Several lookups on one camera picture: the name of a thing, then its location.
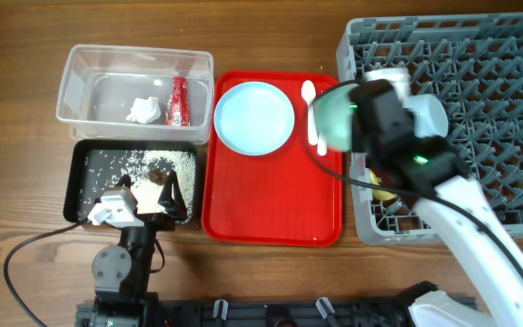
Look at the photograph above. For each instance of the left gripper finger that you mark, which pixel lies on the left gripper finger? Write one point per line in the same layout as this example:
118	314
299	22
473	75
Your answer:
124	181
171	198

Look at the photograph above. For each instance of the mint green bowl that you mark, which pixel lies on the mint green bowl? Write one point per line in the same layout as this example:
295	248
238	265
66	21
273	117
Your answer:
332	112

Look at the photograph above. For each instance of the black waste tray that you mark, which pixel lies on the black waste tray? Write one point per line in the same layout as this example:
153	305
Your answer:
99	164

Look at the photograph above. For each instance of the grey dishwasher rack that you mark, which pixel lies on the grey dishwasher rack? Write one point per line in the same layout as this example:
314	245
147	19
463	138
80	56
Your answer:
474	65

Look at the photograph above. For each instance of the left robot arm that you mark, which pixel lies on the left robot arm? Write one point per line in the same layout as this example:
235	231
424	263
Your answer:
122	271

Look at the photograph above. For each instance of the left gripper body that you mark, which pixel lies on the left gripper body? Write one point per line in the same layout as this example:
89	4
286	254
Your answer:
161	222

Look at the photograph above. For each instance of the small light blue bowl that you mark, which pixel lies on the small light blue bowl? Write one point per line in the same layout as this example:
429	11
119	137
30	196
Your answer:
430	117

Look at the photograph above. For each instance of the large light blue plate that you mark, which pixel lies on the large light blue plate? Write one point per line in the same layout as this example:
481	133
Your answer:
254	118

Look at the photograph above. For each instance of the brown food scrap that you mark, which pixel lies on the brown food scrap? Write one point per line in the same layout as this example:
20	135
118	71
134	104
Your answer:
157	176

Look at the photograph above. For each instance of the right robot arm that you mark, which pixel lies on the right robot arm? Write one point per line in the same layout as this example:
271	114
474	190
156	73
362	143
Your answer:
444	196

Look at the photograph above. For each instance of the white napkin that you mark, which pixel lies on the white napkin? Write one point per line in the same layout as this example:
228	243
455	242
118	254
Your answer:
144	111

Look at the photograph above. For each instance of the red serving tray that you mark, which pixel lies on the red serving tray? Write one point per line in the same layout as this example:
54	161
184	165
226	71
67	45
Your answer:
288	197

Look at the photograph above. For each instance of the red ketchup packet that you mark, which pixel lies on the red ketchup packet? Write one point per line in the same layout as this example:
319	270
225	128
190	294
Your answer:
178	110

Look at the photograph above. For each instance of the clear plastic bin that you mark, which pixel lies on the clear plastic bin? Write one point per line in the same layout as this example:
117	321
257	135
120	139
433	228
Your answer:
101	82

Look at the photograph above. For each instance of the white plastic spoon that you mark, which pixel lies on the white plastic spoon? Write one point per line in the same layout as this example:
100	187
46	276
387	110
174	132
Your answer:
308	93

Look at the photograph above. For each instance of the white plastic fork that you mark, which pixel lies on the white plastic fork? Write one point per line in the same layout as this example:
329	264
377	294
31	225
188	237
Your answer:
322	148

